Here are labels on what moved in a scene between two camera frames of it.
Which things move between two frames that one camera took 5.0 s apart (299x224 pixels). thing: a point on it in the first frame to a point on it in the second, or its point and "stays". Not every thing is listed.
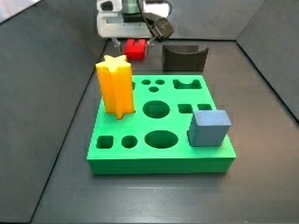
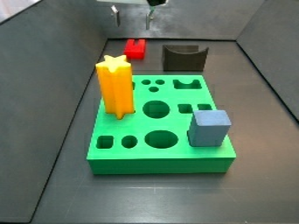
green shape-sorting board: (145, 143) stays
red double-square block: (134, 50) stays
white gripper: (112, 27) to (133, 2)
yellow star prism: (116, 80) stays
